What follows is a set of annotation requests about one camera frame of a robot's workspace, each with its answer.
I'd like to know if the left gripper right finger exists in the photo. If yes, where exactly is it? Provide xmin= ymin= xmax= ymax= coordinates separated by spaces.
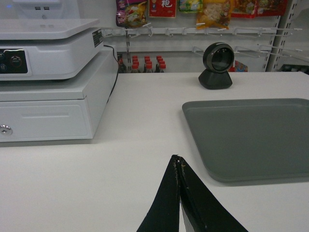
xmin=177 ymin=157 xmax=247 ymax=232

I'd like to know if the grey rectangular serving tray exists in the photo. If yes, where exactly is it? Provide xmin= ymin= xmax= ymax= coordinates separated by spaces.
xmin=182 ymin=98 xmax=309 ymax=183

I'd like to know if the white cash drawer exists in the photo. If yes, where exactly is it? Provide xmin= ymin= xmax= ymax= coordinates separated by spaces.
xmin=0 ymin=45 xmax=118 ymax=142

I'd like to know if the black round barcode scanner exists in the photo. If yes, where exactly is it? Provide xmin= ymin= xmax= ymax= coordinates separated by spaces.
xmin=198 ymin=42 xmax=235 ymax=90

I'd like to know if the red snack packet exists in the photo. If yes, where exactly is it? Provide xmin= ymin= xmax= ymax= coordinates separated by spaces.
xmin=148 ymin=0 xmax=177 ymax=18

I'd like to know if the white checkout table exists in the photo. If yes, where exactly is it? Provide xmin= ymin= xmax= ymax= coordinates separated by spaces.
xmin=0 ymin=72 xmax=309 ymax=232

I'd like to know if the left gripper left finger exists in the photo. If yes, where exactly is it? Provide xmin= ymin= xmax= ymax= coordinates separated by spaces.
xmin=137 ymin=155 xmax=180 ymax=232

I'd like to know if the yellow hanging snack bag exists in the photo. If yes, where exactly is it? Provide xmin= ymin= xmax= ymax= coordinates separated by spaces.
xmin=197 ymin=0 xmax=235 ymax=29

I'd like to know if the white cash register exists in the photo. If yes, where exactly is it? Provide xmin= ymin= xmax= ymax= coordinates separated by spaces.
xmin=0 ymin=0 xmax=103 ymax=81

